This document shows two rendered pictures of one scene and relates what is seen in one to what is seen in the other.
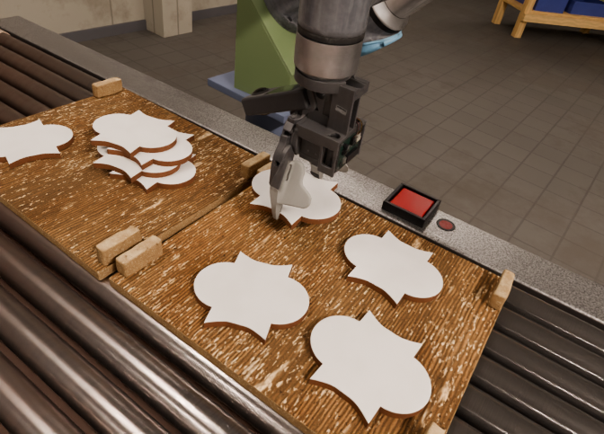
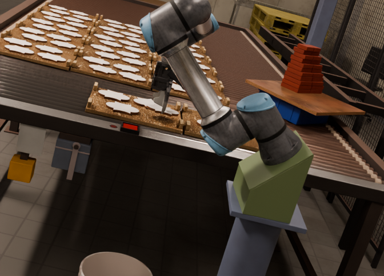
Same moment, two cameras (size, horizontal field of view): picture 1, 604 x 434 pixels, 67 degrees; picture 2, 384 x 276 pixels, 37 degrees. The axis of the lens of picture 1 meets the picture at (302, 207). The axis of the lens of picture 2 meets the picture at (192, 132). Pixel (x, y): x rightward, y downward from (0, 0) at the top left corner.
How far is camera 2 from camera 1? 2.86 m
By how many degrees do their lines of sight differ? 114
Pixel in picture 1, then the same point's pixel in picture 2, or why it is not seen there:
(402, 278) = (117, 104)
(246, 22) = not seen: hidden behind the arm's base
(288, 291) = (140, 102)
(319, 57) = not seen: hidden behind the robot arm
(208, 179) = (194, 125)
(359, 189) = (152, 134)
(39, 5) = not seen: outside the picture
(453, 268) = (104, 110)
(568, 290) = (64, 114)
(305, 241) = (150, 113)
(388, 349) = (111, 95)
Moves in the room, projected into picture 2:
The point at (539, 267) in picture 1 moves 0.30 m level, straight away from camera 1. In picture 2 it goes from (75, 118) to (55, 142)
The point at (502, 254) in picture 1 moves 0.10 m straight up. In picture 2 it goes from (89, 120) to (94, 96)
